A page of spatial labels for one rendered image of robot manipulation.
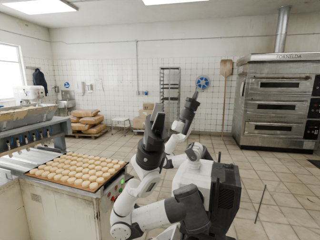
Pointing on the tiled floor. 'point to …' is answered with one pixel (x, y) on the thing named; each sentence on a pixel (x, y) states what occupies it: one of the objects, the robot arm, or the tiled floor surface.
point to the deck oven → (278, 102)
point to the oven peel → (225, 69)
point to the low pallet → (89, 134)
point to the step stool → (122, 124)
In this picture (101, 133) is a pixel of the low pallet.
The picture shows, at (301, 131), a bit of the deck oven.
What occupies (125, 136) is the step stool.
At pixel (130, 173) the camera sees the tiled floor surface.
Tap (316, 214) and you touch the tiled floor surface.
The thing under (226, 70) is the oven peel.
